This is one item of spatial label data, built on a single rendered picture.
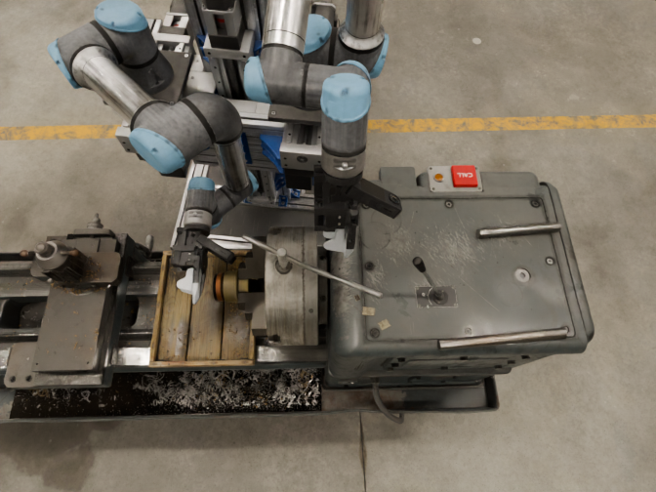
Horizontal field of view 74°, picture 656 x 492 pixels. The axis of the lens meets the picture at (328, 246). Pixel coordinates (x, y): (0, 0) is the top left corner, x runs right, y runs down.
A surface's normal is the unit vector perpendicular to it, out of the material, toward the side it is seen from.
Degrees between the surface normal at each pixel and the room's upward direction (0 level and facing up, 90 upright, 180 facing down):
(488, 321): 0
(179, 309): 0
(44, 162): 0
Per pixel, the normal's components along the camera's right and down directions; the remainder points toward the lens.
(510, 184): 0.03, -0.39
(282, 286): 0.04, -0.07
